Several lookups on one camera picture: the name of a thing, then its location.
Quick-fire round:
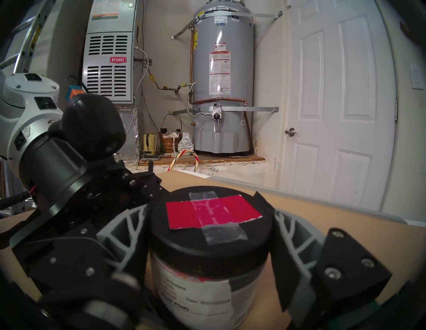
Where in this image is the white light switch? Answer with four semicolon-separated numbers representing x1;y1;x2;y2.
409;65;425;90

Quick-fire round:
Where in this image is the white panel door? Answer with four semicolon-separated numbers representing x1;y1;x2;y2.
280;0;398;213

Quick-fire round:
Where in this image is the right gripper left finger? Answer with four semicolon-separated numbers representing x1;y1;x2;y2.
33;206;150;330

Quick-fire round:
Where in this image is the metal heater strap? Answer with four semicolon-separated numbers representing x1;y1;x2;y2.
170;106;279;117

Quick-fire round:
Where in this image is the wicker basket with handle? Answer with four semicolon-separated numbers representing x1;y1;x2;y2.
158;113;183;154

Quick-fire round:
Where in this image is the striped candy cane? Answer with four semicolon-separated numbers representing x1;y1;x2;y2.
168;150;199;173

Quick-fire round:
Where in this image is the grey bryant furnace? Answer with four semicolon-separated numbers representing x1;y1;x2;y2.
82;0;140;163

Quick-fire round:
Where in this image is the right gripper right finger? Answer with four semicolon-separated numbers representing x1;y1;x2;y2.
255;193;391;330

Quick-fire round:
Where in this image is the black lid with red tape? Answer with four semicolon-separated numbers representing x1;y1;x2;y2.
148;186;275;261

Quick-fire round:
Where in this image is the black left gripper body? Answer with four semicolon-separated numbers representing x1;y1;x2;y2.
10;131;147;247

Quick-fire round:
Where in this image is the crumpled foil lump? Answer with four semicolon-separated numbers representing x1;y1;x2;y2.
179;132;194;152

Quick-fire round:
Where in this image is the white platform with wooden top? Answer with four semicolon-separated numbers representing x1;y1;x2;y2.
138;154;267;187

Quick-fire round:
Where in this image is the aluminium step ladder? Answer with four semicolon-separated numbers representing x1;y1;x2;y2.
0;0;57;75

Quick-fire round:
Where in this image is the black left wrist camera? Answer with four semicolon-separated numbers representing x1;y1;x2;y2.
62;85;127;157

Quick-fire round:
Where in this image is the gas line with yellow valve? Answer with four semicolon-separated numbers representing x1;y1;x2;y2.
148;72;195;93

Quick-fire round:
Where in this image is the grey water heater tank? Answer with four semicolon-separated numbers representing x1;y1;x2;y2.
191;0;255;155

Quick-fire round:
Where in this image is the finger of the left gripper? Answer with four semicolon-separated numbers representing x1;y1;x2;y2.
128;173;167;205

